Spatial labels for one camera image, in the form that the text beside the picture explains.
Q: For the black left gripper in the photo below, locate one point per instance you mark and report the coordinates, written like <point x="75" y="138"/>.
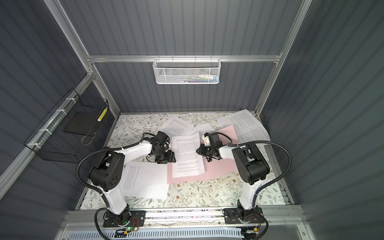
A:
<point x="170" y="159"/>

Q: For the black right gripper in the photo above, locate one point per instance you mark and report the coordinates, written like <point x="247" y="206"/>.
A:
<point x="202" y="152"/>

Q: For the printed paper sheet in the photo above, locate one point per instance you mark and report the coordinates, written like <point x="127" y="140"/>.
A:
<point x="144" y="180"/>
<point x="175" y="127"/>
<point x="188" y="161"/>

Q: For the pink file folder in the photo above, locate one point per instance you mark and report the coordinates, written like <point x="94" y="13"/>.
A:
<point x="213" y="169"/>

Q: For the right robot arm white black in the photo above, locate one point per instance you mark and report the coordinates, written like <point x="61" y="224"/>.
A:
<point x="253" y="170"/>

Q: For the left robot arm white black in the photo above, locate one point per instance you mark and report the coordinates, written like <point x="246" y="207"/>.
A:
<point x="107" y="173"/>

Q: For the printed paper sheet back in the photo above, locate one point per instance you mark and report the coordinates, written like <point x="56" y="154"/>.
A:
<point x="175" y="127"/>

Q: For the floral patterned table mat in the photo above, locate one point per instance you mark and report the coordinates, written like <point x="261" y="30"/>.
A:
<point x="222" y="191"/>

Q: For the printed paper sheets right back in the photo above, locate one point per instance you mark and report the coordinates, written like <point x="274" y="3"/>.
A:
<point x="247" y="126"/>

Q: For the markers in white basket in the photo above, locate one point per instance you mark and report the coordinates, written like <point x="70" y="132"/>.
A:
<point x="200" y="79"/>

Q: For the yellow marker in basket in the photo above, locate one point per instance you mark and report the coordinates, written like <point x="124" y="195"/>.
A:
<point x="103" y="113"/>

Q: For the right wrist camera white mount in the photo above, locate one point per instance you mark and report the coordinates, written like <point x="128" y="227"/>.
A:
<point x="211" y="139"/>

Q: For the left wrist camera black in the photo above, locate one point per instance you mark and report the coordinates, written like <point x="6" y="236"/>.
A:
<point x="162" y="137"/>

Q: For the white wire mesh basket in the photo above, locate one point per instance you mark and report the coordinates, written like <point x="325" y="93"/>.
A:
<point x="166" y="73"/>

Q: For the black wire basket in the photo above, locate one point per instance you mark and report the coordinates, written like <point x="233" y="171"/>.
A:
<point x="72" y="132"/>

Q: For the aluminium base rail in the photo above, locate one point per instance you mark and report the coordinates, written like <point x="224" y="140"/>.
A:
<point x="280" y="223"/>

